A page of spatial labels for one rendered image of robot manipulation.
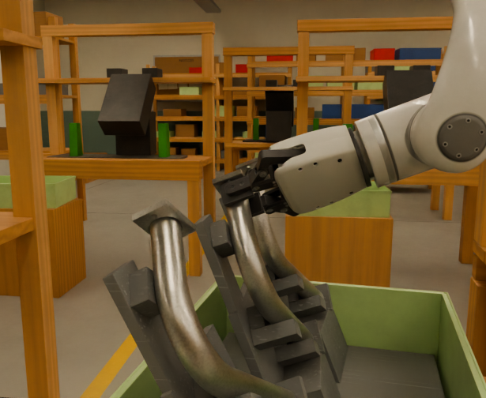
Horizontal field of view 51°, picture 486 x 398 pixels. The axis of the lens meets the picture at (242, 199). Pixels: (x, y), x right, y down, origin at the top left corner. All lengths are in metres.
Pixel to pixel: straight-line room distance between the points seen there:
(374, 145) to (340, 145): 0.04
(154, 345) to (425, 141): 0.32
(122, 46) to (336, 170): 11.40
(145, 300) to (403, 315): 0.61
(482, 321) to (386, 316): 0.78
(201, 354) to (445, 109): 0.32
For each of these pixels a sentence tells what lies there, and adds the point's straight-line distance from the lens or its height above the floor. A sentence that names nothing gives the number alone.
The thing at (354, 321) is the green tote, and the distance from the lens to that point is 0.98.
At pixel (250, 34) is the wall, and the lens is 11.31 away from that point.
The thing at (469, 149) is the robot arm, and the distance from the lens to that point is 0.53.
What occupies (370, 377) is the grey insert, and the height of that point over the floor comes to 0.85.
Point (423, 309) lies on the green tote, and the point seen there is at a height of 0.93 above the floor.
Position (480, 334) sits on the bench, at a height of 0.61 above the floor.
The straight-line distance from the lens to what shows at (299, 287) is 0.80.
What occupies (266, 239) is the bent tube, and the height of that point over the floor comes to 1.09.
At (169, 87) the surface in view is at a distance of 11.52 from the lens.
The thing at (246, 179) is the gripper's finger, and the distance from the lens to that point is 0.62.
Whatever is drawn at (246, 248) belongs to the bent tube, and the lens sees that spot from 0.59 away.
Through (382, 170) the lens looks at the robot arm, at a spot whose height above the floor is 1.21.
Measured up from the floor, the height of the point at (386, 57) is 2.05.
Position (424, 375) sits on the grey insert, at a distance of 0.93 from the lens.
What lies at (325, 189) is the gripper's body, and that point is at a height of 1.18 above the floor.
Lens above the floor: 1.28
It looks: 10 degrees down
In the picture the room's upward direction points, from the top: straight up
